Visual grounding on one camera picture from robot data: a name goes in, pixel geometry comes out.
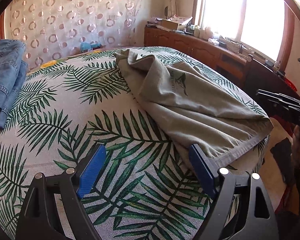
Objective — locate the circle patterned sheer curtain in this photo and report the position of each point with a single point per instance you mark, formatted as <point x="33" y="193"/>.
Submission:
<point x="54" y="29"/>

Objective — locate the window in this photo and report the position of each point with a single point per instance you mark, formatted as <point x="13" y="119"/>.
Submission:
<point x="264" y="26"/>

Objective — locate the person's right hand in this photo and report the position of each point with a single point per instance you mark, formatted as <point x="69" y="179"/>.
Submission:
<point x="296" y="147"/>

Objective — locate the wooden sideboard cabinet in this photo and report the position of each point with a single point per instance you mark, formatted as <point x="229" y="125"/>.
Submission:
<point x="249" y="75"/>

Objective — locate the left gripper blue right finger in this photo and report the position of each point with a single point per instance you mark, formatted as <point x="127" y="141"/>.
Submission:
<point x="241" y="207"/>

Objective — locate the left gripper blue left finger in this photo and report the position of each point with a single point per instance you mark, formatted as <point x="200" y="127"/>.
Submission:
<point x="39" y="218"/>

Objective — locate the folded blue jeans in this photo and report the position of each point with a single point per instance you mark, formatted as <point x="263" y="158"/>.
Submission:
<point x="12" y="75"/>

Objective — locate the grey-green shorts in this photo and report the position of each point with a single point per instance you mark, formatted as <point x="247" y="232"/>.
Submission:
<point x="192" y="109"/>

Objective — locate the palm leaf bed sheet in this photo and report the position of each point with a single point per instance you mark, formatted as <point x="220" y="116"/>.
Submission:
<point x="144" y="190"/>

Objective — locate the blue toy on box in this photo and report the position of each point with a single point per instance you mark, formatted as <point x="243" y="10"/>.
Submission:
<point x="86" y="47"/>

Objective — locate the cardboard box on cabinet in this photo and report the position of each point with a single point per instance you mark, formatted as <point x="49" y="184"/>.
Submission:
<point x="171" y="25"/>

